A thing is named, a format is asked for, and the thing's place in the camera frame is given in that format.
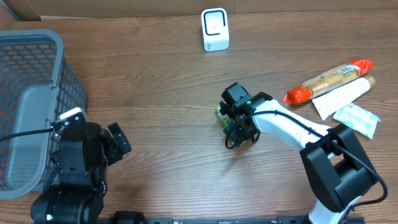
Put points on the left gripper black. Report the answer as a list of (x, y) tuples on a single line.
[(109, 143)]

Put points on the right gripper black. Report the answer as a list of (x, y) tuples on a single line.
[(235, 134)]

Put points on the green yellow snack bar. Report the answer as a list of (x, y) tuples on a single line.
[(224, 119)]

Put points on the spaghetti pack with red ends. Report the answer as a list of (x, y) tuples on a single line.
[(328, 81)]

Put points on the white Pantene tube gold cap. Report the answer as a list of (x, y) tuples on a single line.
[(336, 99)]

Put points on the teal snack packet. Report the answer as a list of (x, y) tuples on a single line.
[(358, 119)]

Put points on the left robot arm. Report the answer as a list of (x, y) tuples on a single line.
[(84, 153)]

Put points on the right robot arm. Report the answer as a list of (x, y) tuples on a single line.
[(337, 167)]

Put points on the white barcode scanner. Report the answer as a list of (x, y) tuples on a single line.
[(214, 23)]

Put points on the grey plastic basket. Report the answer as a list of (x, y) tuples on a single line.
[(37, 86)]

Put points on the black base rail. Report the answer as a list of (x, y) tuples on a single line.
[(278, 220)]

